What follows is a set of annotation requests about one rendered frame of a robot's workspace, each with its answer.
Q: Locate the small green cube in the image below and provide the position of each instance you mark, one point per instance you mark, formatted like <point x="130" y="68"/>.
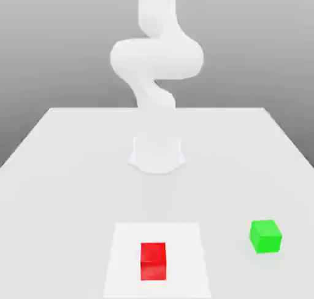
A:
<point x="266" y="237"/>

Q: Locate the small red cube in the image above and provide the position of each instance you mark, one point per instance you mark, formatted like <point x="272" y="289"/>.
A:
<point x="153" y="259"/>

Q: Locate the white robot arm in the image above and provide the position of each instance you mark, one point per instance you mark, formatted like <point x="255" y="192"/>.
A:
<point x="157" y="58"/>

